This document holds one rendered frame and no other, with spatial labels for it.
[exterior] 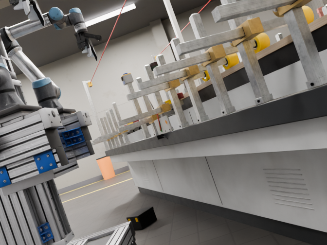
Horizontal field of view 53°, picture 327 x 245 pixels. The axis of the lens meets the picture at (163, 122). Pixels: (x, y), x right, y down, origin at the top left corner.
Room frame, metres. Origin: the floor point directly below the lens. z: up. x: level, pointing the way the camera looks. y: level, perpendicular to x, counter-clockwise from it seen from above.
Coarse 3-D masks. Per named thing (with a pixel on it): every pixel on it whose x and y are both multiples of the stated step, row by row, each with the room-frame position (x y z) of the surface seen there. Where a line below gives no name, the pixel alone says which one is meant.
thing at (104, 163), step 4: (104, 156) 8.13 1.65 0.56; (96, 160) 8.14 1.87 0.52; (100, 160) 8.05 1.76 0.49; (104, 160) 8.05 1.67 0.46; (108, 160) 8.10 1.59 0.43; (100, 164) 8.07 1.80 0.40; (104, 164) 8.05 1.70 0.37; (108, 164) 8.08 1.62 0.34; (100, 168) 8.11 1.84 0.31; (104, 168) 8.05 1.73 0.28; (108, 168) 8.07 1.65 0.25; (112, 168) 8.17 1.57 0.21; (104, 172) 8.07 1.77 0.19; (108, 172) 8.06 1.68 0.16; (112, 172) 8.13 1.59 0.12; (104, 176) 8.10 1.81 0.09; (108, 176) 8.06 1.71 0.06; (112, 176) 8.10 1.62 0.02
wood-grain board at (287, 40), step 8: (312, 24) 1.09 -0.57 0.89; (320, 24) 1.06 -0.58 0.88; (280, 40) 1.24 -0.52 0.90; (288, 40) 1.21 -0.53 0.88; (272, 48) 1.29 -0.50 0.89; (280, 48) 1.27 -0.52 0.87; (256, 56) 1.40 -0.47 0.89; (264, 56) 1.36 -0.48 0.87; (240, 64) 1.51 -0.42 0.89; (224, 72) 1.66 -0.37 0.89; (232, 72) 1.59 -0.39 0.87; (208, 80) 1.83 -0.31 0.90; (200, 88) 1.94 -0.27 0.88; (184, 96) 2.17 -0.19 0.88
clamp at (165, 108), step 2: (164, 104) 2.00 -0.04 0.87; (166, 104) 2.00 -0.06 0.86; (168, 104) 2.00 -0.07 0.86; (158, 106) 2.05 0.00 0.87; (160, 106) 2.02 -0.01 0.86; (162, 106) 1.99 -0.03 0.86; (164, 106) 1.99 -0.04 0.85; (166, 106) 2.00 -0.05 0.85; (168, 106) 2.00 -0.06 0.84; (162, 108) 2.00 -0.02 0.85; (164, 108) 1.99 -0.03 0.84; (166, 108) 2.00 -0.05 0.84; (168, 108) 2.00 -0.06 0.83; (170, 108) 2.00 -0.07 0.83; (162, 110) 2.01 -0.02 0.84; (164, 110) 1.99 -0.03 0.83; (166, 110) 2.00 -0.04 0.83; (168, 110) 2.00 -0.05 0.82; (162, 112) 2.02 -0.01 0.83; (164, 112) 2.02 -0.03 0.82; (160, 114) 2.07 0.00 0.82
